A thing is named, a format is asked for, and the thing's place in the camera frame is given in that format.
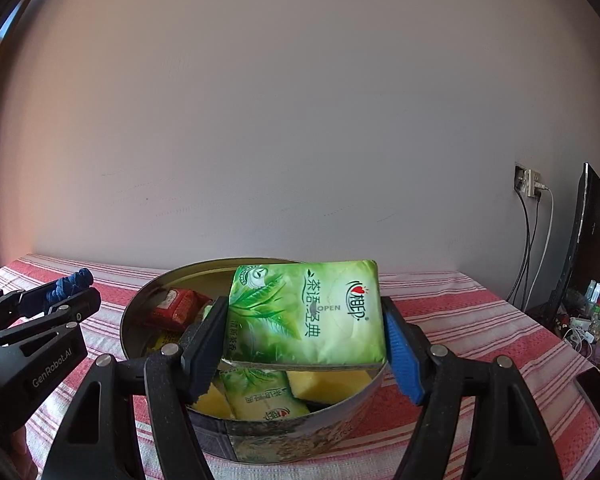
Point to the red striped tablecloth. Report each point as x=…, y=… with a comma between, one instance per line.
x=480, y=340

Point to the yellow snack packet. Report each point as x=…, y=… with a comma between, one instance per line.
x=162, y=342

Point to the white charger plug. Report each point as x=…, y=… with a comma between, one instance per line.
x=534, y=184

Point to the small green tissue pack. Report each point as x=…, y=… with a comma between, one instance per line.
x=260, y=392
x=206, y=312

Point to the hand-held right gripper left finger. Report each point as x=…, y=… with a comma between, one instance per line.
x=205, y=355

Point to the cluster of small bottles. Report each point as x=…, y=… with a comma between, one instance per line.
x=587, y=320

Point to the yellow sponge green scourer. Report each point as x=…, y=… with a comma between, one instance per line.
x=212, y=402
x=330, y=385

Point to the large green tissue pack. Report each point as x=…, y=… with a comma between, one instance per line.
x=305, y=330

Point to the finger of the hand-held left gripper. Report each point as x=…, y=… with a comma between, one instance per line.
x=75, y=310
x=15, y=305

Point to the red snack packet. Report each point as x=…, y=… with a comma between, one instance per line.
x=177, y=307

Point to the round blue metal tin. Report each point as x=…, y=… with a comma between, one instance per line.
x=280, y=440

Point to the dark blue cloth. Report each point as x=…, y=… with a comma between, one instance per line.
x=75, y=280

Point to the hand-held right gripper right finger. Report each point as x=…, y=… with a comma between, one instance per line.
x=402, y=360

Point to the black flat monitor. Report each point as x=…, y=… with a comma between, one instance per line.
x=587, y=230

